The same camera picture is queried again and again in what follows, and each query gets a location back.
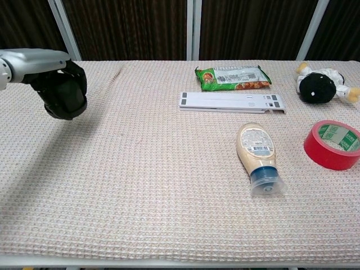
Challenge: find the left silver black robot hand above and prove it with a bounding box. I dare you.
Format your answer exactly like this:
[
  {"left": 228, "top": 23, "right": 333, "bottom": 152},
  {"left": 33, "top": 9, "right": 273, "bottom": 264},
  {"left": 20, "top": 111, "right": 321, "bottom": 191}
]
[{"left": 0, "top": 48, "right": 88, "bottom": 121}]

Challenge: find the dark ribbed partition panel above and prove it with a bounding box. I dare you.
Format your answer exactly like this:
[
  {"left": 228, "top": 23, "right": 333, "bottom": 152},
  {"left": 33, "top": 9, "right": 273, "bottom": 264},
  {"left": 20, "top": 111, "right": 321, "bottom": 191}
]
[
  {"left": 0, "top": 0, "right": 69, "bottom": 53},
  {"left": 199, "top": 0, "right": 316, "bottom": 61},
  {"left": 305, "top": 0, "right": 360, "bottom": 62},
  {"left": 61, "top": 0, "right": 188, "bottom": 61}
]

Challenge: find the beige waffle table cloth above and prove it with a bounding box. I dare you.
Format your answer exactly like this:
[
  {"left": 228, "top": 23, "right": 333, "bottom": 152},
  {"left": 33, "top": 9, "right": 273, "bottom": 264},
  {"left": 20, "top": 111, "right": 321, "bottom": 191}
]
[{"left": 0, "top": 60, "right": 360, "bottom": 261}]

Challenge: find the green snack packet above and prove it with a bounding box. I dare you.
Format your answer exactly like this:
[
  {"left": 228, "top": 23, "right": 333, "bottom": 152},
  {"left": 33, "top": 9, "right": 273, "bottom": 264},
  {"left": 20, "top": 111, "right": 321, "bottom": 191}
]
[{"left": 194, "top": 65, "right": 273, "bottom": 92}]

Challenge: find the white folding stand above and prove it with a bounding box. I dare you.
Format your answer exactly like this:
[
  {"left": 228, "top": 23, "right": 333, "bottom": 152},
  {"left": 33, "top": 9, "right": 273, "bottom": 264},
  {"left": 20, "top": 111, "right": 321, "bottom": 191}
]
[{"left": 177, "top": 91, "right": 287, "bottom": 115}]

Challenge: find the mayonnaise squeeze bottle blue cap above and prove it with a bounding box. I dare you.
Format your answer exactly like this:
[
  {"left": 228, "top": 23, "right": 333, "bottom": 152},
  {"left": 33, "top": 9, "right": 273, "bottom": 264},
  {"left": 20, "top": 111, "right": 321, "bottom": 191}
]
[{"left": 235, "top": 122, "right": 287, "bottom": 197}]

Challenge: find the black white plush doll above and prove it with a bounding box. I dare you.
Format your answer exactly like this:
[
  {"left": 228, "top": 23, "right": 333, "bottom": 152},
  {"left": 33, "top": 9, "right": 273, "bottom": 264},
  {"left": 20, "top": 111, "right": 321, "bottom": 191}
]
[{"left": 294, "top": 62, "right": 360, "bottom": 104}]

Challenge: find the red tape roll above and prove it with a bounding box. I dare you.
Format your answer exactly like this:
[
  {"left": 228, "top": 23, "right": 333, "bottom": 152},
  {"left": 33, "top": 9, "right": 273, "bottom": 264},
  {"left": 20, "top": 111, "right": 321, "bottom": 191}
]
[{"left": 303, "top": 119, "right": 360, "bottom": 171}]

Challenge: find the aluminium partition post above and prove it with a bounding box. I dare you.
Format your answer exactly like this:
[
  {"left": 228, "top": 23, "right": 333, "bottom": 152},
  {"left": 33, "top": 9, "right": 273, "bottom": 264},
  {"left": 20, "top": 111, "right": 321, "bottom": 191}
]
[
  {"left": 186, "top": 0, "right": 202, "bottom": 61},
  {"left": 47, "top": 0, "right": 83, "bottom": 61},
  {"left": 295, "top": 0, "right": 330, "bottom": 61}
]

